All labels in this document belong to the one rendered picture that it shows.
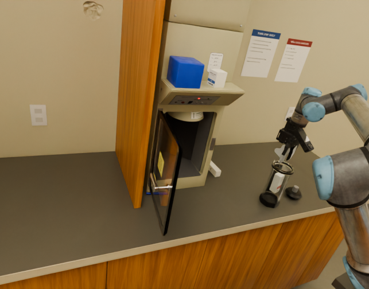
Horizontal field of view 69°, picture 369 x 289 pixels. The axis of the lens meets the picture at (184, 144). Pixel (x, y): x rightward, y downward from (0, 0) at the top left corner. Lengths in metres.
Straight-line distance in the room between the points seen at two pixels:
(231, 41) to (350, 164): 0.64
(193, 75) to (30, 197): 0.86
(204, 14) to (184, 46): 0.13
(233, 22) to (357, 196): 0.73
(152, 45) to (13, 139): 0.95
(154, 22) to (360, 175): 0.72
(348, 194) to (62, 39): 1.26
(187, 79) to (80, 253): 0.73
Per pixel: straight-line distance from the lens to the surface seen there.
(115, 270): 1.23
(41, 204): 1.30
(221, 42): 1.13
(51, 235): 1.17
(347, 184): 0.82
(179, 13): 1.04
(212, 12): 1.09
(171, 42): 1.04
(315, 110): 1.13
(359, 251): 1.03
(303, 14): 1.95
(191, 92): 1.00
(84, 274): 1.21
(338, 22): 2.18
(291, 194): 1.58
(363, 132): 0.96
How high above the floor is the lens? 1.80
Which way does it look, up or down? 29 degrees down
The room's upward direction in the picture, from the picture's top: 11 degrees clockwise
